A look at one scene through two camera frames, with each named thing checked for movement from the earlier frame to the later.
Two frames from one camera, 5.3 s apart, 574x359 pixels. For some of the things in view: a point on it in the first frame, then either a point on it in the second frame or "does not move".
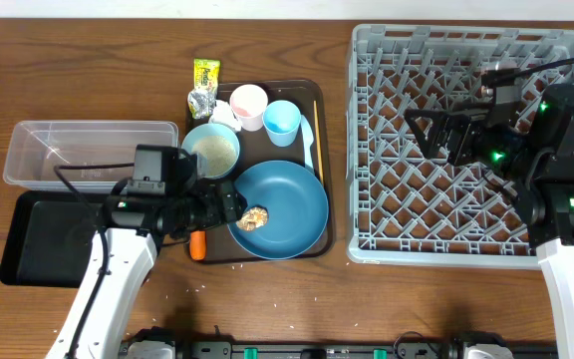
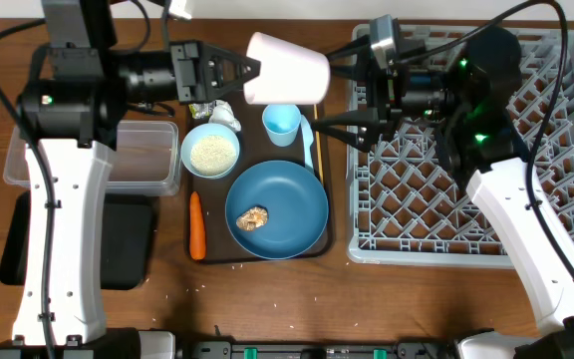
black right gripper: [464, 129] -> [382, 99]
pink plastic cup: [249, 103] -> [290, 74]
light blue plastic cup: [281, 119] does not move
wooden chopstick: [318, 143] does not move
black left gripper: [222, 207] -> [185, 71]
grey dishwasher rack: [406, 209] does not move
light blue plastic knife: [308, 140] does not move
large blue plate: [297, 207] does not move
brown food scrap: [252, 218] does not move
